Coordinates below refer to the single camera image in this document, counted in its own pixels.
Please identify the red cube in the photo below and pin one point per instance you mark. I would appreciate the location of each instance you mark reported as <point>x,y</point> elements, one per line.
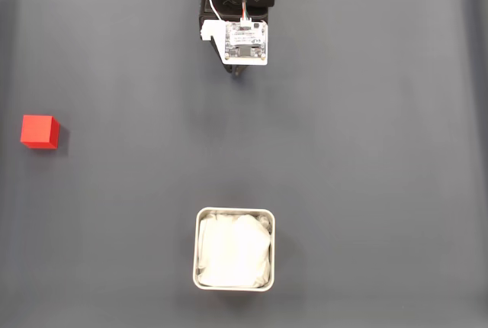
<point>36,129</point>

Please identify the beige square metal box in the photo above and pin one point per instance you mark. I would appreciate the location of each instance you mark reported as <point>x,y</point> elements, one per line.
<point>195,251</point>

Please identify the dark grey table mat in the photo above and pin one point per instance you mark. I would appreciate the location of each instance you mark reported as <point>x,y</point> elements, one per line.
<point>343,152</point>

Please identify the white tissue paper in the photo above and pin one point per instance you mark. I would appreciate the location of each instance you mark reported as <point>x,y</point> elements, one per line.
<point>232,251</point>

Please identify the white wrist camera board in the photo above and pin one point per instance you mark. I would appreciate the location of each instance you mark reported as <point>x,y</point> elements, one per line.
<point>248,44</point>

